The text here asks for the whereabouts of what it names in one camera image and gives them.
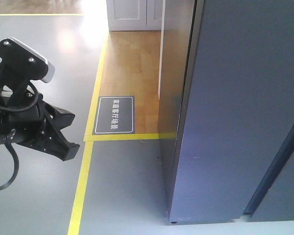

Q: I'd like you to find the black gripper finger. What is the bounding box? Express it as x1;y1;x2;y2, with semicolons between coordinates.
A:
30;128;80;161
43;101;75;131

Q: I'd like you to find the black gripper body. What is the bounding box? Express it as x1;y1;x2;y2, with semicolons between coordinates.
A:
0;93;47;144

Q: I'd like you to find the open white fridge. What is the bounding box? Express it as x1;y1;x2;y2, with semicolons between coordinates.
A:
158;0;294;224

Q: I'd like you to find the dark grey fridge neighbour cabinet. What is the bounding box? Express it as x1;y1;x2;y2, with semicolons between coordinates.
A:
244;125;294;222

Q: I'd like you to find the grey floor sign plate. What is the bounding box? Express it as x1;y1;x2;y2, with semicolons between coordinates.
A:
94;96;135;135

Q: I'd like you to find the white panelled cabinet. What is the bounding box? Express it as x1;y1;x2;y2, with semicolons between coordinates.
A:
106;0;163;31

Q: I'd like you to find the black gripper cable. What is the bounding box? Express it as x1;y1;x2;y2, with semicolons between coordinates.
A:
0;82;40;192

